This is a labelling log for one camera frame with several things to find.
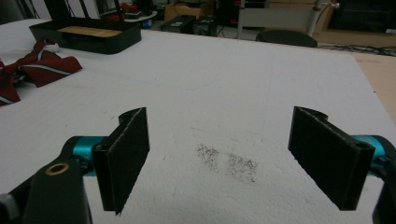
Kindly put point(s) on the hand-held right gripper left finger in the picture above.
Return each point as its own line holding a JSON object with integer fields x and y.
{"x": 123, "y": 158}

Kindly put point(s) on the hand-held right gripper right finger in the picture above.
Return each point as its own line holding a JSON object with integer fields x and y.
{"x": 330, "y": 158}

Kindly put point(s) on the dark red striped bow tie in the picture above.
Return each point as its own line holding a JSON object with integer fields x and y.
{"x": 37, "y": 70}

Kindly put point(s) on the black tray with wooden bottom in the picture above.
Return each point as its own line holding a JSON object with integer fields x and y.
{"x": 88, "y": 34}

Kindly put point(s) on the round black stool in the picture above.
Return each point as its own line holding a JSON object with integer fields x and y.
{"x": 286, "y": 38}

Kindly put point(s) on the black equipment case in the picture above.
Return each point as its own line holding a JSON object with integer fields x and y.
{"x": 188, "y": 24}

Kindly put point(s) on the cardboard box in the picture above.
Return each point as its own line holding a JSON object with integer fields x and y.
{"x": 186, "y": 10}

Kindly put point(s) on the white metal table frame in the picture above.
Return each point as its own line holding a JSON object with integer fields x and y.
{"x": 277, "y": 17}

